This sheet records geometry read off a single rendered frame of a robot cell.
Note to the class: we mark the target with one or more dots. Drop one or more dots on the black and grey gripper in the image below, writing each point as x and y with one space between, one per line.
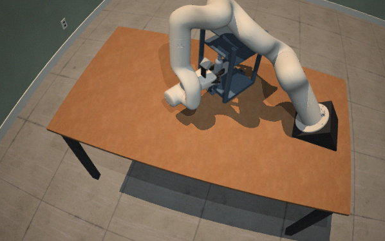
210 77

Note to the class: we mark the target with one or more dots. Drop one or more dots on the dark blue shelving unit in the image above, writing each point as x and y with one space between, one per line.
234 81

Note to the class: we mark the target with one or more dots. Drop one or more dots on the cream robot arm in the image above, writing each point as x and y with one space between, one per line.
217 14

